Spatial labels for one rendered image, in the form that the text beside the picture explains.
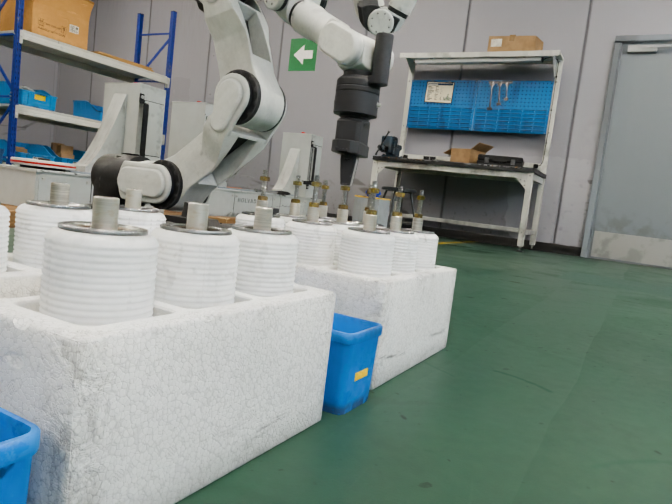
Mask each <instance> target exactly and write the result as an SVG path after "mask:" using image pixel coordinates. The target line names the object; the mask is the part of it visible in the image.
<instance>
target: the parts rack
mask: <svg viewBox="0 0 672 504"><path fill-rule="evenodd" d="M23 16H24V0H16V6H15V23H14V30H8V31H0V45H1V46H4V47H8V48H11V49H13V56H12V73H11V83H10V81H9V79H8V78H7V76H6V74H5V72H4V70H3V69H2V67H1V65H0V71H1V73H2V75H3V77H4V79H5V80H6V82H7V84H8V86H9V87H10V89H11V90H10V95H0V97H3V98H10V99H9V100H10V104H1V103H0V115H3V116H2V117H1V118H0V124H1V123H2V121H3V120H4V118H5V117H6V116H9V123H8V140H7V156H3V157H2V158H6V162H2V164H7V165H16V166H20V164H14V163H10V159H11V157H15V147H16V131H17V118H20V119H25V120H31V121H36V122H42V123H47V124H53V125H58V126H64V127H69V128H75V129H80V130H85V131H91V132H96V133H97V132H98V130H99V128H100V125H101V123H102V121H98V120H93V119H88V118H83V117H78V116H73V115H69V114H64V113H59V112H54V111H49V110H44V109H39V108H34V107H30V106H25V105H20V104H18V98H19V82H20V65H21V52H25V53H28V54H32V55H35V56H39V57H42V58H45V59H49V60H52V61H56V62H59V63H63V64H66V65H69V66H73V67H76V68H80V69H83V70H87V71H90V72H94V73H97V74H100V75H104V76H107V77H111V78H114V79H118V80H121V81H125V82H128V83H133V82H137V83H138V82H157V83H164V84H165V86H164V90H166V99H165V111H164V122H163V134H162V145H161V157H160V160H164V154H165V144H166V133H167V121H168V110H169V98H170V87H171V75H172V64H173V52H174V41H175V29H176V18H177V12H176V11H171V17H170V28H169V33H150V34H142V29H143V17H144V14H141V13H138V17H137V30H136V42H135V54H134V62H135V63H138V64H140V54H141V41H142V36H151V35H169V38H168V40H167V41H166V42H165V43H164V45H163V46H162V47H161V48H160V49H159V51H158V52H157V53H156V54H155V55H154V57H153V58H152V59H151V60H150V62H149V63H148V64H147V65H146V66H147V67H149V65H150V64H151V63H152V62H153V61H154V59H155V58H156V57H157V56H158V55H159V53H160V52H161V51H162V50H163V49H164V47H165V46H166V45H167V44H168V51H167V63H166V75H165V76H164V75H161V74H158V73H154V72H151V71H148V70H145V69H142V68H139V67H136V66H133V65H130V64H127V63H124V62H121V61H118V60H115V59H112V58H109V57H106V56H102V55H99V54H96V53H93V52H90V51H87V50H84V49H81V48H78V47H75V46H72V45H69V44H66V43H63V42H60V41H57V40H54V39H50V38H47V37H44V36H41V35H38V34H35V33H32V32H29V31H26V30H23ZM139 78H140V79H151V80H155V81H151V80H139Z"/></svg>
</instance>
